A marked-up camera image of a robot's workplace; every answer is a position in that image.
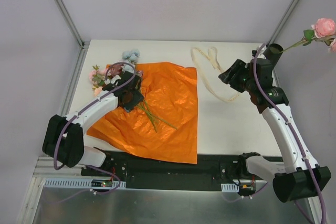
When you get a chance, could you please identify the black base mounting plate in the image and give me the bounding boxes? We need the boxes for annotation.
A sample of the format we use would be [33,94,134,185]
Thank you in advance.
[81,151,262,191]

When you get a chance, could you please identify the left aluminium frame post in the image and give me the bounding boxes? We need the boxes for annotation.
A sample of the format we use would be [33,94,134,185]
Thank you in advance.
[54,0,85,49]

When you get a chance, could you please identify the white cable duct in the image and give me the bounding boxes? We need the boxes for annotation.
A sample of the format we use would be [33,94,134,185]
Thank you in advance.
[44,178,126,190]
[220,184,239,193]

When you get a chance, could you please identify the left white cable duct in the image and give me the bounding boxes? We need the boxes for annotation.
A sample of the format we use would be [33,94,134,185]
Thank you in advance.
[44,178,126,190]

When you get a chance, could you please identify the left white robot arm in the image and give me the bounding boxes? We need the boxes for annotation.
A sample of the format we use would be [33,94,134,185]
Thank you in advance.
[42,71,144,176]

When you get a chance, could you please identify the right white cable duct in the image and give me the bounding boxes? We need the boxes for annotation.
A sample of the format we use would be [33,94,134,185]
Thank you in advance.
[220,184,239,193]

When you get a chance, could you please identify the dark cylindrical vase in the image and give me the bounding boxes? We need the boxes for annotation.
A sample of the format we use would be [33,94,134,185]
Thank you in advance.
[263,43,283,68]

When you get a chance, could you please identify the cream printed ribbon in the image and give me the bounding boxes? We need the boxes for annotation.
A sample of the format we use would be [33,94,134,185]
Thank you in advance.
[190,46,239,103]

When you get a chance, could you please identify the orange paper flower wrapping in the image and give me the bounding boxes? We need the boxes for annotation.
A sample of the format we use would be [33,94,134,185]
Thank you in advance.
[87,62,198,164]

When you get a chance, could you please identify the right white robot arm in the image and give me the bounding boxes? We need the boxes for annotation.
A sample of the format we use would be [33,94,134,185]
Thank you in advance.
[218,58,331,202]

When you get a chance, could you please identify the artificial flower bunch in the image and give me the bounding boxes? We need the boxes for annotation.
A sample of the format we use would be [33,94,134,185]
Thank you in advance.
[89,49,177,131]

